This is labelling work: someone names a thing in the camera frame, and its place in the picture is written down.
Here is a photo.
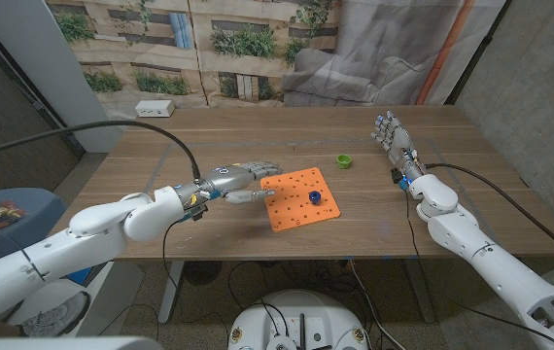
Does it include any clear bag of colourful pegs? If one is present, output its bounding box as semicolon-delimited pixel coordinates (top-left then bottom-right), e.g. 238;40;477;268
0;198;28;233

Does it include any black round floor fan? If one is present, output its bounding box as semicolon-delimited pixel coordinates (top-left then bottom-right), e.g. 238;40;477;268
183;261;224;287

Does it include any white metal table leg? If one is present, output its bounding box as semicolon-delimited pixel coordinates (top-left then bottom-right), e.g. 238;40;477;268
405;259;436;325
157;261;186;325

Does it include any printed fabric backdrop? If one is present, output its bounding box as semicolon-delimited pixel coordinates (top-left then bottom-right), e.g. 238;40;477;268
46;0;507;121

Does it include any thin black left wrist wire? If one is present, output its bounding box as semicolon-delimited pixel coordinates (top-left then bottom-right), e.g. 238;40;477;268
161;218;195;288

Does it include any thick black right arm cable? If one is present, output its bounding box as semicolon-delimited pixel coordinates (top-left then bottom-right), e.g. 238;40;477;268
425;162;554;268

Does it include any grey sneaker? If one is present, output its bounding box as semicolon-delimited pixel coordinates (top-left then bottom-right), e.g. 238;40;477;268
19;291;91;338

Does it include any white power strip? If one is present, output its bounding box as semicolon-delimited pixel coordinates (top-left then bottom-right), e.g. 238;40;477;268
134;99;176;119

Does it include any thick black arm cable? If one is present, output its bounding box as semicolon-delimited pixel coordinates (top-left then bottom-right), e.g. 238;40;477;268
425;162;554;268
0;120;202;181

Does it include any thin black right wrist wire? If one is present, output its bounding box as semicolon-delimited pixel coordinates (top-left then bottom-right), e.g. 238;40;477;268
404;189;554;345

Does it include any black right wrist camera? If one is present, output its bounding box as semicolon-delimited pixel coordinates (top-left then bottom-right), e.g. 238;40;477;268
391;167;409;191

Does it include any blue upholstered stool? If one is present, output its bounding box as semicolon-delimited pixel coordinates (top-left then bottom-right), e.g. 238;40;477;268
0;188;69;262

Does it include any white robot torso edge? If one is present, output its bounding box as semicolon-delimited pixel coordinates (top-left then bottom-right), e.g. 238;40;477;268
0;335;164;350

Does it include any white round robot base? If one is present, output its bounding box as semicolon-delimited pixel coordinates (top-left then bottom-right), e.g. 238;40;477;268
226;290;370;350

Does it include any grey floor cable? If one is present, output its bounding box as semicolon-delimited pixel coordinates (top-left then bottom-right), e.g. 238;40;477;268
348;260;395;350

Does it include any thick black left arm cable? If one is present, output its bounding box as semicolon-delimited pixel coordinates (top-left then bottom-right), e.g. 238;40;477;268
0;120;202;181

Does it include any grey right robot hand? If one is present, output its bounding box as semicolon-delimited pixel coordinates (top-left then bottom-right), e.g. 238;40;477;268
371;110;427;181

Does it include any thin black wrist wire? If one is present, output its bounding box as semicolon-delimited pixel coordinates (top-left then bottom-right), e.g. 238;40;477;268
404;189;554;345
161;218;195;288

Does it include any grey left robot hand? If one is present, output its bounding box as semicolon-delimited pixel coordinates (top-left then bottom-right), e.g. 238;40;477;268
197;161;283;204

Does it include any orange peg board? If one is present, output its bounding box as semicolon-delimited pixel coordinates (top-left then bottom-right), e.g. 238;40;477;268
260;167;342;233

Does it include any grey partition panel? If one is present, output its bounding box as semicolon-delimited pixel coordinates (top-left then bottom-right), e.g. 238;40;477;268
0;0;122;154

